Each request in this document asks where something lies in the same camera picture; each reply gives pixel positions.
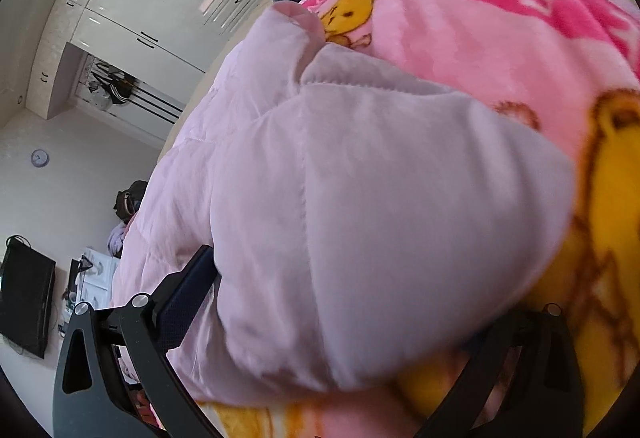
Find pink cartoon bear blanket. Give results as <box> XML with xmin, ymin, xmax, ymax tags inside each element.
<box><xmin>199</xmin><ymin>0</ymin><xmax>640</xmax><ymax>438</ymax></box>

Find white drawer chest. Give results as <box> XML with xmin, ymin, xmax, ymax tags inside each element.
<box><xmin>63</xmin><ymin>247</ymin><xmax>119</xmax><ymax>310</ymax></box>

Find purple clothes pile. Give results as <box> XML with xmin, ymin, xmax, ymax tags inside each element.
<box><xmin>106</xmin><ymin>222</ymin><xmax>127</xmax><ymax>258</ymax></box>

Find pink quilted jacket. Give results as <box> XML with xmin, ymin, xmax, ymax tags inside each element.
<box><xmin>113</xmin><ymin>2</ymin><xmax>575</xmax><ymax>406</ymax></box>

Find white wardrobe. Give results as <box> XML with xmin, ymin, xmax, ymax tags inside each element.
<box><xmin>24</xmin><ymin>0</ymin><xmax>274</xmax><ymax>122</ymax></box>

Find round wall clock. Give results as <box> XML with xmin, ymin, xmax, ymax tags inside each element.
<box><xmin>30</xmin><ymin>149</ymin><xmax>50</xmax><ymax>168</ymax></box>

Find dark bag on floor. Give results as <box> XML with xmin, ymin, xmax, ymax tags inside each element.
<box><xmin>114</xmin><ymin>180</ymin><xmax>148</xmax><ymax>224</ymax></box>

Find hanging bags on door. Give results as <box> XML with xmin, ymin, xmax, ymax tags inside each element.
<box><xmin>86</xmin><ymin>62</ymin><xmax>184</xmax><ymax>124</ymax></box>

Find black television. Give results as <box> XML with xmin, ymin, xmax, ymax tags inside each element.
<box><xmin>0</xmin><ymin>236</ymin><xmax>55</xmax><ymax>359</ymax></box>

